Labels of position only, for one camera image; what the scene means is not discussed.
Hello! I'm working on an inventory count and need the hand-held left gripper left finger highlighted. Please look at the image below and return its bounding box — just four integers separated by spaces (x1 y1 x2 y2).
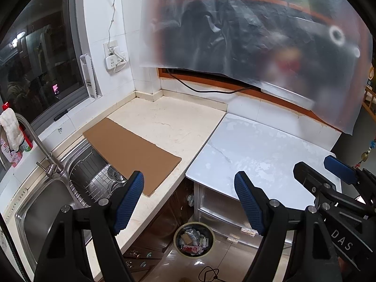
34 170 145 282

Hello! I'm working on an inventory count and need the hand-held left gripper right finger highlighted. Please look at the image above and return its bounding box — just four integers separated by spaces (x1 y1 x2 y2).
234 171 343 282

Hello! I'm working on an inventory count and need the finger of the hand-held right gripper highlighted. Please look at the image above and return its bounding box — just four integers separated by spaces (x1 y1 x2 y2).
293 161 368 221
324 155 376 188

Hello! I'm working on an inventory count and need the round dark trash bin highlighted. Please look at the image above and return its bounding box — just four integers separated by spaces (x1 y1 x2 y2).
173 223 215 258

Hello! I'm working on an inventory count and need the pile of wrappers and cartons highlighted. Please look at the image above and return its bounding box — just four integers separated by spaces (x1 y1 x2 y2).
180 226 210 255

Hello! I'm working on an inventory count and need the colourful hanging wind chime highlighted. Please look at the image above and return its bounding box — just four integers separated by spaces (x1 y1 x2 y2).
355 135 376 168

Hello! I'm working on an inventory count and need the white cabinet with ribbed door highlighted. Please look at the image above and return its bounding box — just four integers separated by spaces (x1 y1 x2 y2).
185 113 343 244

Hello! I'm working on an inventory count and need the brown wooden cabinet door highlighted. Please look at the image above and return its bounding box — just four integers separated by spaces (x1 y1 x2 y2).
122 179 194 271

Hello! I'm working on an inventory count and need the brown cardboard sheet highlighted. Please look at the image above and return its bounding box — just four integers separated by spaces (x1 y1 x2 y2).
83 117 183 197

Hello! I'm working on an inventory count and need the light wooden rack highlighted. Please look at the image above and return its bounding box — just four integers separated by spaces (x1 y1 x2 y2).
363 67 376 115

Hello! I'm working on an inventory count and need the stainless steel sink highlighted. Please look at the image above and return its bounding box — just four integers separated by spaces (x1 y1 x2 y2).
13 139 130 271

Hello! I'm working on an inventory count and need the stainless steel faucet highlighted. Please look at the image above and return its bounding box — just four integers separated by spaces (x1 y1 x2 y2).
13 113 64 178

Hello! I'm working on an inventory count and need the pink bottle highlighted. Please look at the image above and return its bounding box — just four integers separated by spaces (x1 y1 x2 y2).
0 135 22 168

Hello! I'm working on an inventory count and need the white cloth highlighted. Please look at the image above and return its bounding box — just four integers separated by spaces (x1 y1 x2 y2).
0 108 25 150

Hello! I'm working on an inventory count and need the white power strip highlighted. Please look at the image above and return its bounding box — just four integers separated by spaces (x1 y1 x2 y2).
105 53 129 71

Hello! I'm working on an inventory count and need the translucent plastic sheet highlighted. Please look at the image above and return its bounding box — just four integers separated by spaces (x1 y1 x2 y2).
139 0 373 136

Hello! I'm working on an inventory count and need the grey framed window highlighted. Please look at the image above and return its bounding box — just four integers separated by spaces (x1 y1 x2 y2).
0 0 90 130

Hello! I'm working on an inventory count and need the metal wire dish rack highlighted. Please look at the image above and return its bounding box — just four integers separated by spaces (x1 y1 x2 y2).
69 151 128 208

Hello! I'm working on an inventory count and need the thin black cable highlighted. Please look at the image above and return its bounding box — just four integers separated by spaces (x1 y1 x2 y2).
198 266 219 282

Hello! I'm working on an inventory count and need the thick black cable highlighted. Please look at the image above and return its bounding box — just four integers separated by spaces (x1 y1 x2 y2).
166 68 256 94

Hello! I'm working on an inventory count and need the white wall holder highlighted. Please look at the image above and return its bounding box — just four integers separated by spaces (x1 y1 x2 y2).
80 53 98 100

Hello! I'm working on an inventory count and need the orange wooden window frame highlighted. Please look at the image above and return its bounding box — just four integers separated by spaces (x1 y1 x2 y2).
158 67 343 132

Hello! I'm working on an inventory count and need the white wall socket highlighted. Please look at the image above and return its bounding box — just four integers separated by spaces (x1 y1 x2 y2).
103 41 121 57

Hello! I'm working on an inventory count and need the thin white cable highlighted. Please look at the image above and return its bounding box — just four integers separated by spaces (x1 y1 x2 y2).
104 0 118 46

